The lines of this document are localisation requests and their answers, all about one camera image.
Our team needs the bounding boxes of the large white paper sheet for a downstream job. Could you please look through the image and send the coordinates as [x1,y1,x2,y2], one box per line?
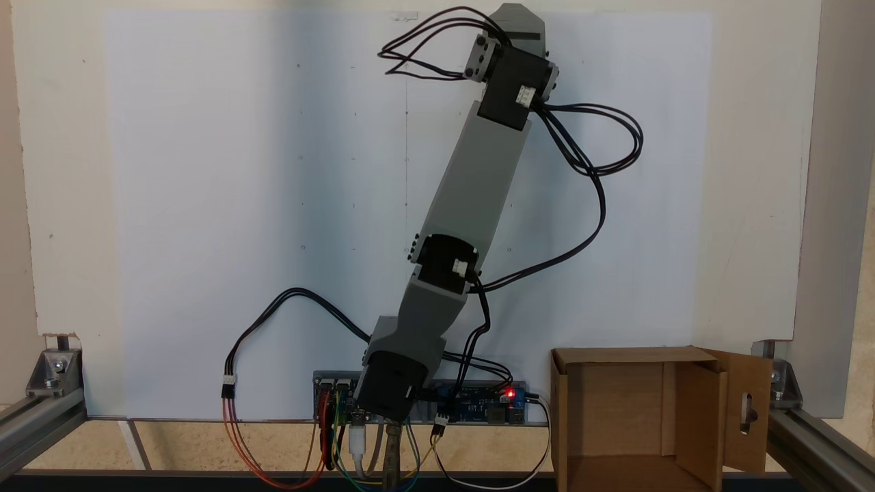
[105,10,715,421]

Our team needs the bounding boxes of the blue circuit board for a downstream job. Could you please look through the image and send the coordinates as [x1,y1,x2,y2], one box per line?
[417,380,528,426]

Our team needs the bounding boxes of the brown cardboard box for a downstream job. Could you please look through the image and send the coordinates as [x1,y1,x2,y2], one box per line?
[550,345,775,492]

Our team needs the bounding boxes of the metal table clamp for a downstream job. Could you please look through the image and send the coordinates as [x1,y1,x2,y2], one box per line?
[381,422,405,491]

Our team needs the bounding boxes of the black gripper motor cable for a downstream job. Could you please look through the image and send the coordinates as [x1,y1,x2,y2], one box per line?
[377,6,512,81]

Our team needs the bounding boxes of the black elbow motor cable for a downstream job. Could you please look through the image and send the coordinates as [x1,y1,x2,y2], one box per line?
[468,102,645,295]

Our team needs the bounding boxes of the black shoulder motor cable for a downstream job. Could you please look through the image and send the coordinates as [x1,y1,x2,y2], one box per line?
[437,277,515,390]

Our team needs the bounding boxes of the thin white cable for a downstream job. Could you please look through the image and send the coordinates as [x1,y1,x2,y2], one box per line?
[432,398,553,490]

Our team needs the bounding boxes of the black cable with white connector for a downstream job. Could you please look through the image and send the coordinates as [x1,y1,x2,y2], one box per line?
[221,287,373,401]

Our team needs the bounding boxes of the metal corner bracket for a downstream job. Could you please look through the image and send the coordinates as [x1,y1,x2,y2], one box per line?
[752,340,802,409]
[26,333,84,398]

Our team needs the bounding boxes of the red yellow green jumper wires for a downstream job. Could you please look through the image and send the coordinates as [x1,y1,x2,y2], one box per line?
[316,389,421,491]

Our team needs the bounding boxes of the orange wire bundle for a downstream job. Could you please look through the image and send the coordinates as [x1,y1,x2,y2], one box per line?
[222,396,330,490]

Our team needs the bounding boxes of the aluminium frame rail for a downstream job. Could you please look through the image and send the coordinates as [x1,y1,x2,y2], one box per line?
[0,388,88,480]
[766,407,875,492]

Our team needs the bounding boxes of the black frame bar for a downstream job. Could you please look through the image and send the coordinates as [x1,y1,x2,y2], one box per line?
[0,469,875,492]

